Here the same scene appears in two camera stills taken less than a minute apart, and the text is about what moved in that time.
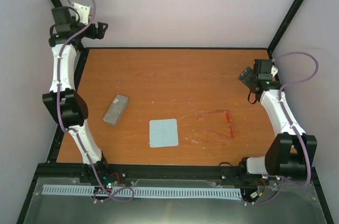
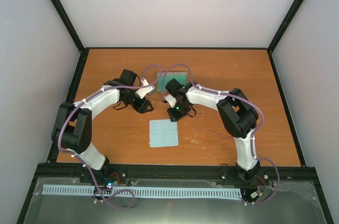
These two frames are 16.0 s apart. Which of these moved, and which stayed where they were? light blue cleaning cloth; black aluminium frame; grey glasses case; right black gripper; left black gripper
Moved: left black gripper; right black gripper; grey glasses case
Stayed: black aluminium frame; light blue cleaning cloth
